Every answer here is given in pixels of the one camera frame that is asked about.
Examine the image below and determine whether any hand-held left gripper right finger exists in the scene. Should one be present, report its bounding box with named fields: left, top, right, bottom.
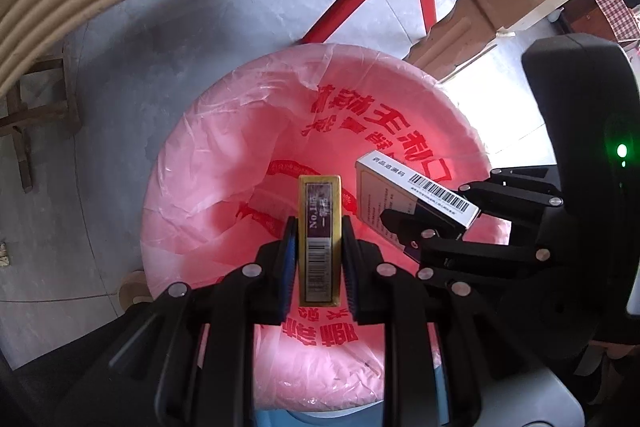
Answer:
left=341, top=215, right=506, bottom=427

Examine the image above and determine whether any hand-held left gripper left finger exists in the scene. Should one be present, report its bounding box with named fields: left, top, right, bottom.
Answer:
left=102, top=217, right=301, bottom=427

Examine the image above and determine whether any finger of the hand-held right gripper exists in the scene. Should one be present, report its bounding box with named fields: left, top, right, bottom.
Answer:
left=456, top=166, right=567, bottom=229
left=380, top=206, right=567, bottom=294

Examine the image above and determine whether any gold cigarette box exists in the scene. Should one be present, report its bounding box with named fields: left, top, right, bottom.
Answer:
left=298, top=175, right=344, bottom=308

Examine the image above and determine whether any white cardboard box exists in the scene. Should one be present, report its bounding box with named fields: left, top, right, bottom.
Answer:
left=354, top=150, right=481, bottom=264

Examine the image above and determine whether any pink plastic bin bag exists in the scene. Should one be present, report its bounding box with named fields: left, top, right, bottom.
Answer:
left=140, top=42, right=512, bottom=419

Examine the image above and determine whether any light blue bin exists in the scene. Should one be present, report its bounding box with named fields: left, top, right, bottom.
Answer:
left=252, top=399, right=392, bottom=427

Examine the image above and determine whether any red checked cloth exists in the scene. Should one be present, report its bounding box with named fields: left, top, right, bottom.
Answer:
left=590, top=0, right=640, bottom=44

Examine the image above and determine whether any tan rounded object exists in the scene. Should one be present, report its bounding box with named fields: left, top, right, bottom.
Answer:
left=119, top=271, right=152, bottom=309

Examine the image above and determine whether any wooden stool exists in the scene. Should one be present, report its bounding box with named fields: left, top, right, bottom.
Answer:
left=0, top=56, right=84, bottom=194

